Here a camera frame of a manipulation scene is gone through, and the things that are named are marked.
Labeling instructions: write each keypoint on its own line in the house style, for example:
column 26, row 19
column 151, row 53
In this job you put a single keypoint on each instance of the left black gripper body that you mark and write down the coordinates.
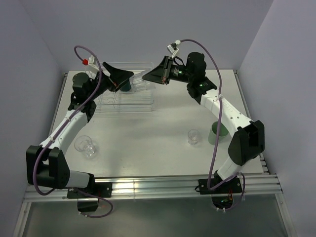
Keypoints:
column 105, row 84

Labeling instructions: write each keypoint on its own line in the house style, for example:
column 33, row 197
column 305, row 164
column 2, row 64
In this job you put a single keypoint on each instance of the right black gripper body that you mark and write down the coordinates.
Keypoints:
column 178, row 73

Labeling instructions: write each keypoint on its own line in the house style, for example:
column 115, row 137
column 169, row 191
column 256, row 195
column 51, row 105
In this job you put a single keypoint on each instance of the dark teal mug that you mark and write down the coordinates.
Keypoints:
column 126, row 87

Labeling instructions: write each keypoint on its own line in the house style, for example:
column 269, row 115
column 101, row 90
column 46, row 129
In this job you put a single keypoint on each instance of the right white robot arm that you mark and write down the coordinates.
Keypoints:
column 248, row 136

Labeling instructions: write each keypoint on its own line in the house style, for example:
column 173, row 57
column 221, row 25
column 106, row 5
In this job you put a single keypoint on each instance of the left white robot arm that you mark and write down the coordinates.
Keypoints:
column 46, row 163

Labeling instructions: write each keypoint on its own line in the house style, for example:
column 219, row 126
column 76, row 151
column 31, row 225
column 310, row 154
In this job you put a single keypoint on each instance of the clear acrylic dish rack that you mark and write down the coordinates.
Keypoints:
column 127, row 102

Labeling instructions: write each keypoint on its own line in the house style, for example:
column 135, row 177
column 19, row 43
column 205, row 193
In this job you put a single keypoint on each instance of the small clear glass right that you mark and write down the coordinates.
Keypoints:
column 194, row 137

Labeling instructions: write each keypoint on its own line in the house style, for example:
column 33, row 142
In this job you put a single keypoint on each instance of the light green plastic cup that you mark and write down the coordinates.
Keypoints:
column 214, row 135

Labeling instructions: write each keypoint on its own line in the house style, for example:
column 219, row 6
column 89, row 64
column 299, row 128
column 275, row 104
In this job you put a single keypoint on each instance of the black box under left base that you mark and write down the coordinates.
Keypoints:
column 87, row 206

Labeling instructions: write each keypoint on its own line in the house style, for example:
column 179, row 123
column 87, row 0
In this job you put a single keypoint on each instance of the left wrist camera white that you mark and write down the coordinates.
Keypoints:
column 91, row 65

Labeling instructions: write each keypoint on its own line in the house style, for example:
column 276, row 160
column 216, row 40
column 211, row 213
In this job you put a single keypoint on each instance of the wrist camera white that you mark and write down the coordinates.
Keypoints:
column 173, row 48
column 91, row 65

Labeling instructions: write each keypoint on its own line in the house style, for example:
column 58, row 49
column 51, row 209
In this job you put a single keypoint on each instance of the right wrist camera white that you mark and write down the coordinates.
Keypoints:
column 173, row 48

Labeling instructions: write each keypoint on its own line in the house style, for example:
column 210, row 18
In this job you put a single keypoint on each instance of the aluminium rail frame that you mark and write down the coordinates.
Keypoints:
column 154, row 171

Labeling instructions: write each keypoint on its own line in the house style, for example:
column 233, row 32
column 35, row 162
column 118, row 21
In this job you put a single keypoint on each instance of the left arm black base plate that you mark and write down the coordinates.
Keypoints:
column 100, row 189

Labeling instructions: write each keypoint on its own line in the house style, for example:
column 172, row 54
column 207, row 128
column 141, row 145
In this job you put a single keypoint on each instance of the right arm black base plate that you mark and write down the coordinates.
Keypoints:
column 234, row 186

